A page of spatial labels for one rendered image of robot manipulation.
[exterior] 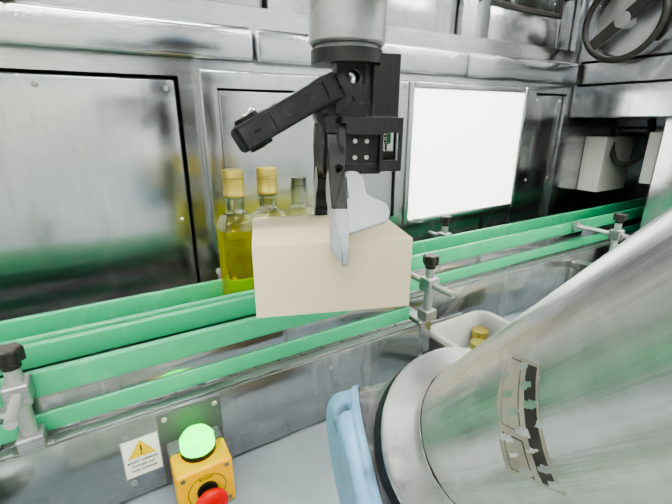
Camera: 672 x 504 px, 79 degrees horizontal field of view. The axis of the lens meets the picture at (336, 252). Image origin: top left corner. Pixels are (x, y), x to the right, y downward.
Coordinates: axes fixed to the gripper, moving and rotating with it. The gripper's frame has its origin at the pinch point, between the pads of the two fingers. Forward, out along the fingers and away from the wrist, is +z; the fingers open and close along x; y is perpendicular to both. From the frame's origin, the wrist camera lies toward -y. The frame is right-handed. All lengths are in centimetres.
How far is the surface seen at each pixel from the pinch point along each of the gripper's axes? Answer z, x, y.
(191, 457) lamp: 27.1, -0.3, -17.3
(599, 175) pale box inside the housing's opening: 4, 76, 104
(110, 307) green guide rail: 14.9, 20.1, -31.3
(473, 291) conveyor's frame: 25, 37, 41
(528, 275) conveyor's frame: 25, 44, 60
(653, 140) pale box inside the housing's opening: -8, 62, 107
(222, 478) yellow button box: 30.6, -0.8, -13.7
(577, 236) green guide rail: 18, 54, 81
